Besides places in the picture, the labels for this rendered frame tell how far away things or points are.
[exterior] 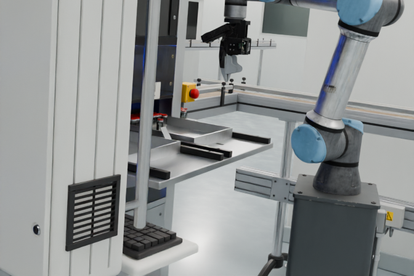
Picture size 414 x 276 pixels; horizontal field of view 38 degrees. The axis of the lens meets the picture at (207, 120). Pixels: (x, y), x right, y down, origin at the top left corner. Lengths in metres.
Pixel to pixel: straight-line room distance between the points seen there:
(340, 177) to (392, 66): 1.51
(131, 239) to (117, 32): 0.46
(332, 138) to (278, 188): 1.23
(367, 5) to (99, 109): 0.86
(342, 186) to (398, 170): 1.50
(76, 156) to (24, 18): 0.24
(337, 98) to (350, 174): 0.28
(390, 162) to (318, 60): 0.68
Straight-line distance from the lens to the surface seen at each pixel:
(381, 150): 3.37
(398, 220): 2.75
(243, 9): 1.99
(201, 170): 1.67
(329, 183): 1.88
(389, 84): 3.32
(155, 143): 1.87
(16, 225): 1.10
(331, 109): 1.73
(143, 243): 1.26
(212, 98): 2.71
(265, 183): 2.97
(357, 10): 1.65
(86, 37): 0.99
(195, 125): 2.18
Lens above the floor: 1.30
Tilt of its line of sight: 10 degrees down
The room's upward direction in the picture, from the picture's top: 5 degrees clockwise
